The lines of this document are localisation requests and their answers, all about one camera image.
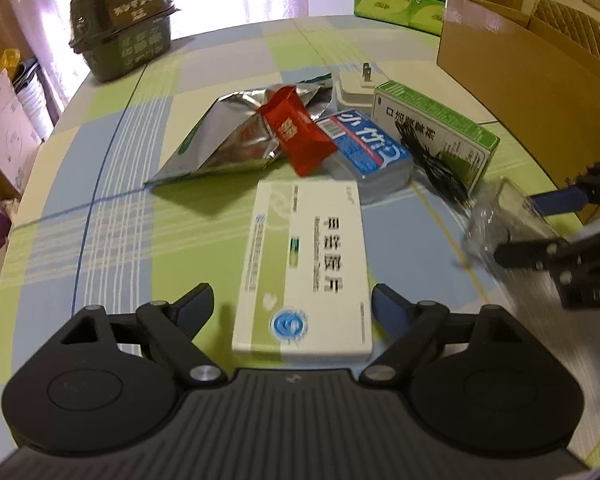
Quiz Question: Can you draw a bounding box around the clear plastic clamshell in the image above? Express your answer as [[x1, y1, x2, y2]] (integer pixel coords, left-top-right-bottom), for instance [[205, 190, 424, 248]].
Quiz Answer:
[[463, 178, 559, 278]]

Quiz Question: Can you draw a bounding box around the white green medicine box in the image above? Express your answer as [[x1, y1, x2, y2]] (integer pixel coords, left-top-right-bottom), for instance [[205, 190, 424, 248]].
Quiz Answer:
[[232, 178, 373, 361]]

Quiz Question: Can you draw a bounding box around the green spray medicine box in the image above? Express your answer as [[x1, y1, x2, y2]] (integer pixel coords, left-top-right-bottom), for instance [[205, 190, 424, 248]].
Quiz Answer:
[[372, 80, 500, 193]]

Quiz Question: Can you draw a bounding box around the blue floss pick box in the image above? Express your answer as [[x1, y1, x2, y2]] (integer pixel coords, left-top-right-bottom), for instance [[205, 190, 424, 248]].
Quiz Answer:
[[316, 110, 414, 205]]

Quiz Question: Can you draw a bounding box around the silver foil bag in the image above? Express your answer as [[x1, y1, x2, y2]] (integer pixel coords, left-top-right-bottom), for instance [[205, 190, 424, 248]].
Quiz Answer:
[[144, 71, 334, 188]]

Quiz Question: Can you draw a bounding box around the red snack packet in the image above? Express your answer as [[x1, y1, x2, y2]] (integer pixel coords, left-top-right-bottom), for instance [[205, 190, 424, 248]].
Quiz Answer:
[[258, 86, 337, 177]]

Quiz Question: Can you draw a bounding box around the white power adapter plug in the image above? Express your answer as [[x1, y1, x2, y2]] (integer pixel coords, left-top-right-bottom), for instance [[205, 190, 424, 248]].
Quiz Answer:
[[334, 62, 388, 116]]

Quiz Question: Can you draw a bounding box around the brown cardboard box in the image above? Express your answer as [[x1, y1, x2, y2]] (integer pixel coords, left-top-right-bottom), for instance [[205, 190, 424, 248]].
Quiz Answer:
[[437, 0, 600, 186]]

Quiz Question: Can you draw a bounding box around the checkered tablecloth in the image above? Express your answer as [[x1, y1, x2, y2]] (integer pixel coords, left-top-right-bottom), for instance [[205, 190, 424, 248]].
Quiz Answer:
[[0, 15, 600, 466]]

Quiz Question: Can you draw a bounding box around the quilted brown chair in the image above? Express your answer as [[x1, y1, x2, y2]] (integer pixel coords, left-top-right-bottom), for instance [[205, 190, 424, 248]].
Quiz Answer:
[[532, 0, 600, 60]]

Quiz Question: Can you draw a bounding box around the dark green food container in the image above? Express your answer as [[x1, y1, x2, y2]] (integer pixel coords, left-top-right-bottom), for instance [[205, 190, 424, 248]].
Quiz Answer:
[[69, 0, 176, 82]]

